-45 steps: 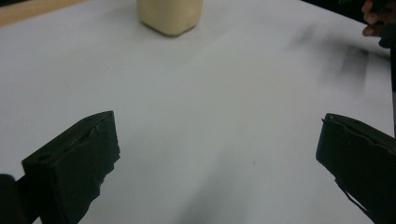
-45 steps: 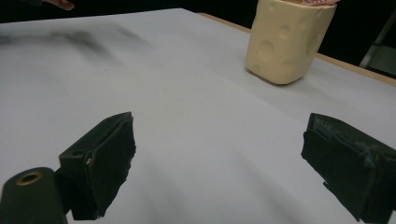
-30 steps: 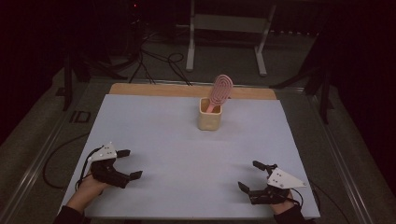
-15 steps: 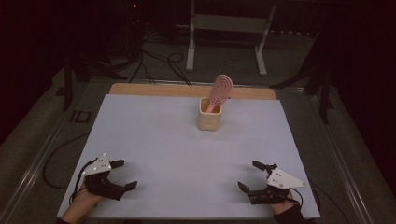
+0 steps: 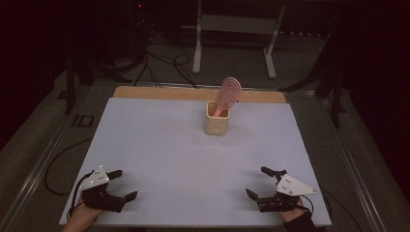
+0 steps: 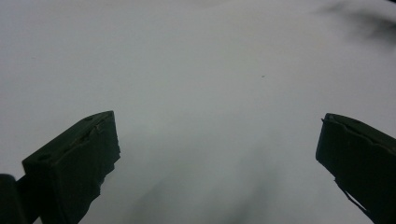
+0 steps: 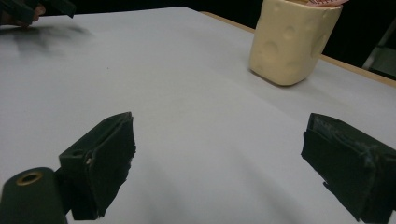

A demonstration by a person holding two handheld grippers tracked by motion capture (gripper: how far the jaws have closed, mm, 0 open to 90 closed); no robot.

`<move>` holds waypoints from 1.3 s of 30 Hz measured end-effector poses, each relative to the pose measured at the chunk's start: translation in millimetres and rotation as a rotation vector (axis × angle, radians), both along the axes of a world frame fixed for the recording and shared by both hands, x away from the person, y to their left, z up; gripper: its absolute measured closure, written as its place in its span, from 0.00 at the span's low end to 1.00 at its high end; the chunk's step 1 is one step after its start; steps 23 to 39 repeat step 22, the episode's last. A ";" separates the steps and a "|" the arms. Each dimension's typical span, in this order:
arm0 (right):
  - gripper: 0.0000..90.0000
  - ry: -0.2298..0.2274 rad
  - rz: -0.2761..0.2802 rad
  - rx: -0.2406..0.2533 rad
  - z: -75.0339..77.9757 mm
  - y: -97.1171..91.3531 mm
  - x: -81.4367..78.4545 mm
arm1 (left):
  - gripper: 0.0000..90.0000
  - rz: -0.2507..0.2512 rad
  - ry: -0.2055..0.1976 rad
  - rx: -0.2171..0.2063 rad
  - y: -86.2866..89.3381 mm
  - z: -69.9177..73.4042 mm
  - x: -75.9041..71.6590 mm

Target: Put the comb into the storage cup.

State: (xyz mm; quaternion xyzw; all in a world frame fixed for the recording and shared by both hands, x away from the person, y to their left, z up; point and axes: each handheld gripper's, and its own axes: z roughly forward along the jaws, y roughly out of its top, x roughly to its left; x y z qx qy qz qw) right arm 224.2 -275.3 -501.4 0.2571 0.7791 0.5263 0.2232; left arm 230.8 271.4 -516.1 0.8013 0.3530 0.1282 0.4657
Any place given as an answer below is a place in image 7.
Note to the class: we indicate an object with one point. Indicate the cream cheese-shaped holder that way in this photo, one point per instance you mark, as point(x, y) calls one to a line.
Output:
point(289, 43)

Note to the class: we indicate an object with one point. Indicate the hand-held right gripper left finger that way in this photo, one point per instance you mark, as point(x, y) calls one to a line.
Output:
point(102, 165)

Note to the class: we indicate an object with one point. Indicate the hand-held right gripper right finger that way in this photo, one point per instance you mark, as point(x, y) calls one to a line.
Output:
point(351, 168)

